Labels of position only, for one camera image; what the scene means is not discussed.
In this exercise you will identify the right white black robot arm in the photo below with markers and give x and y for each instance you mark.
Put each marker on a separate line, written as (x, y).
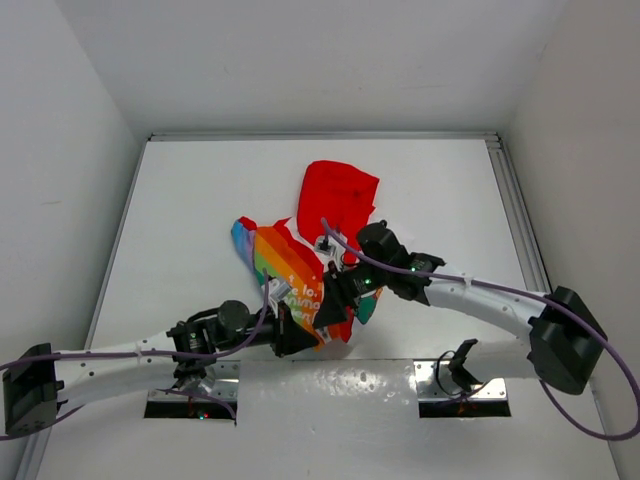
(556, 337)

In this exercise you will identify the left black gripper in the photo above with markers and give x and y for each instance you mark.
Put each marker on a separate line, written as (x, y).
(288, 336)

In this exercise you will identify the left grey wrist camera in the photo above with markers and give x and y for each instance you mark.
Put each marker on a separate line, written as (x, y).
(278, 290)

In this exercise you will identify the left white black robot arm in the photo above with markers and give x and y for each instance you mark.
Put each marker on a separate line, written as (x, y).
(44, 386)

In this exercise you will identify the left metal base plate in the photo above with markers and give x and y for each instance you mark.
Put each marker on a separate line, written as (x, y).
(221, 382)

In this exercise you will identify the metal base plate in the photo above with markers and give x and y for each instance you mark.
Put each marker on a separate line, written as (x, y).
(221, 382)
(434, 384)

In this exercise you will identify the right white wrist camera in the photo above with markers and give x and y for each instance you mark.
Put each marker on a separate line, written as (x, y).
(325, 245)

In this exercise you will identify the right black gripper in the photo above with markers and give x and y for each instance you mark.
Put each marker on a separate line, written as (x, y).
(337, 296)

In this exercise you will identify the rainbow red child jacket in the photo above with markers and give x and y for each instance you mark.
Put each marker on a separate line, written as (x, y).
(344, 196)

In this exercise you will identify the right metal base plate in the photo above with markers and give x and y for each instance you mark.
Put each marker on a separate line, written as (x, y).
(434, 384)

